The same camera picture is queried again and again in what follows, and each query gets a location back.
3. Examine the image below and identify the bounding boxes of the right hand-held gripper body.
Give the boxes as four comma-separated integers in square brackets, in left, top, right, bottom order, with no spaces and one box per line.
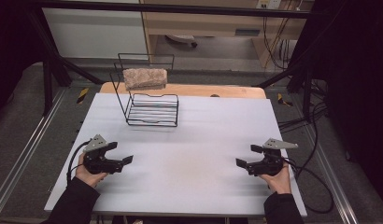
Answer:
[247,138,299,177]

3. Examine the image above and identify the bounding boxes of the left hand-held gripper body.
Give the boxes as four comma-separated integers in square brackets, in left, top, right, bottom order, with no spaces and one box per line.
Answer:
[82,133,119,175]

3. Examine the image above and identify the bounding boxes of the black wire rack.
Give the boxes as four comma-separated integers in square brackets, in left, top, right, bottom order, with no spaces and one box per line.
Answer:
[109,52,180,128]

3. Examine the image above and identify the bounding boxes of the brown towel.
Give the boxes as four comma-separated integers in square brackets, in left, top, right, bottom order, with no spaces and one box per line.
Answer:
[122,67,168,91]

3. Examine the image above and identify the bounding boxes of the person's right hand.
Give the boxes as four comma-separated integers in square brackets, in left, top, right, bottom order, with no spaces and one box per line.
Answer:
[258,162,293,196]

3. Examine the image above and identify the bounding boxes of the person's left hand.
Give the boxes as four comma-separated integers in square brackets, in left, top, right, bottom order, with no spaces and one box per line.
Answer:
[74,152,109,189]

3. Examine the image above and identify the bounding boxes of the yellow black floor tape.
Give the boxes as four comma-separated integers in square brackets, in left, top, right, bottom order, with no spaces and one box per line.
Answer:
[277,92,294,108]
[76,87,90,105]

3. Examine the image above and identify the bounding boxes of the white foam board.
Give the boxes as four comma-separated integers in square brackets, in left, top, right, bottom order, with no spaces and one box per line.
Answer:
[44,92,308,217]

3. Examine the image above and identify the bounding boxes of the wooden table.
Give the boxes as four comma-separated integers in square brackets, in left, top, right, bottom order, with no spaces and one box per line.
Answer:
[99,81,267,100]

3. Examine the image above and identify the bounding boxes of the white cabinet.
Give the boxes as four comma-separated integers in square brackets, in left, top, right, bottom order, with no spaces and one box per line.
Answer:
[41,7,149,60]

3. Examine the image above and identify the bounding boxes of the chair base with caster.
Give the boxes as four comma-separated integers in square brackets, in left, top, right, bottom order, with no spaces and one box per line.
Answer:
[165,34,199,49]

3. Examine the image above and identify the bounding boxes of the light wooden desk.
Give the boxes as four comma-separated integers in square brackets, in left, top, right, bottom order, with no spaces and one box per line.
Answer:
[139,0,316,68]

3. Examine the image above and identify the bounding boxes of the white power strip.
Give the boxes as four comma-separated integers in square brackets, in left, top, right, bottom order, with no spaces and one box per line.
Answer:
[255,0,283,10]

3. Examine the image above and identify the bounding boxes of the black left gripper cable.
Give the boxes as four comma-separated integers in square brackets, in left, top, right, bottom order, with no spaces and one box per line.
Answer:
[65,140,92,188]

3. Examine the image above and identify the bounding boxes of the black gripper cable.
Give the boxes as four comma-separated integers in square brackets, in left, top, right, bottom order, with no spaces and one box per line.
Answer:
[65,140,92,188]
[282,158,334,215]

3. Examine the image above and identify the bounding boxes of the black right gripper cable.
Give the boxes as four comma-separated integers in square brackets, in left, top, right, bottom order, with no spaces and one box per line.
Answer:
[282,158,334,215]

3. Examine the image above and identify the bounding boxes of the black floor cables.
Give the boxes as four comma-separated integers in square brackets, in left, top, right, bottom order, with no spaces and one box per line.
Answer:
[277,77,330,133]

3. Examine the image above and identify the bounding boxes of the aluminium floor rail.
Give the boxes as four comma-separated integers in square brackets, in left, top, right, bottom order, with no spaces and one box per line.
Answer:
[0,88,68,216]
[300,124,360,224]

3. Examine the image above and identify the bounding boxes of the hanging cable bundle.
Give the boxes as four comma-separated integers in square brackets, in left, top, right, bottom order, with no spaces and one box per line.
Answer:
[262,15,294,71]

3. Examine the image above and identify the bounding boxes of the black metal frame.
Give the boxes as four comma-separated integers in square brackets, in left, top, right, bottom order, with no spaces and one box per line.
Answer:
[25,0,324,117]

